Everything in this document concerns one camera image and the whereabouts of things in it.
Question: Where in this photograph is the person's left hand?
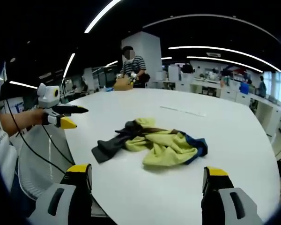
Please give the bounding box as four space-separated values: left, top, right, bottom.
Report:
29 108 48 126

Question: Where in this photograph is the white cabinet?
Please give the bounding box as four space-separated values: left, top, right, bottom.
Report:
167 65 182 82

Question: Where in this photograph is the white office counter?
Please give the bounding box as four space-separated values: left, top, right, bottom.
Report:
189 78 281 143

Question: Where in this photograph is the curved ceiling light strip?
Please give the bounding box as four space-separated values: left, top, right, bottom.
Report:
186 56 281 73
168 45 264 74

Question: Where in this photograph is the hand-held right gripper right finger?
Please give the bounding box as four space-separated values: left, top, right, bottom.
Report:
200 166 264 225

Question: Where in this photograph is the person's white printed shirt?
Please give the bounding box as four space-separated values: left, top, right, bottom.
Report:
0 62 18 188

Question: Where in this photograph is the black cable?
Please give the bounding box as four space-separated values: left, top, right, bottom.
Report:
3 77 68 175

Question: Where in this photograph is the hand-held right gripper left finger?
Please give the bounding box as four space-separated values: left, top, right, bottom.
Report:
27 163 93 225

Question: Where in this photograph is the yellow blue grey garment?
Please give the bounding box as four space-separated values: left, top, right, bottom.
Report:
91 118 208 167

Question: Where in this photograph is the short ceiling light strip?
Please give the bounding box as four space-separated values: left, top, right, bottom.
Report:
9 80 38 90
62 52 76 79

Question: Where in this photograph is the long ceiling light strip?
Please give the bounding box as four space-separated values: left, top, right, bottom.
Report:
84 0 123 34

